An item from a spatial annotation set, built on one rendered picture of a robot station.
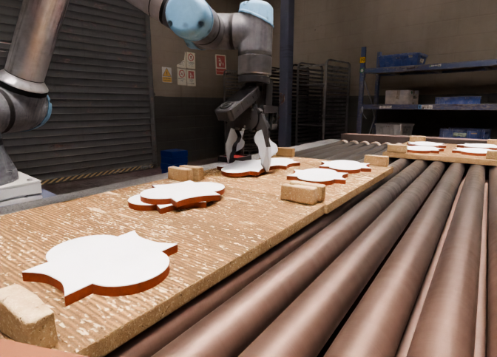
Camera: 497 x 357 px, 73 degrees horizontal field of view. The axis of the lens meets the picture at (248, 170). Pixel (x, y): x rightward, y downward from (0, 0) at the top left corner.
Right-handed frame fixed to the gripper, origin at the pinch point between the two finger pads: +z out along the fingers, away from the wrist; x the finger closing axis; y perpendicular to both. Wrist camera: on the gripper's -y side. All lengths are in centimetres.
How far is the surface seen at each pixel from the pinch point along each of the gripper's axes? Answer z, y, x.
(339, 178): 0.2, 2.2, -21.3
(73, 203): 3.2, -35.9, 6.6
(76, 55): -90, 191, 448
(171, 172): 0.6, -15.6, 7.4
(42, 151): 43, 140, 451
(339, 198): 1.8, -7.7, -25.5
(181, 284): 3.3, -42.5, -25.2
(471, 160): -1, 55, -40
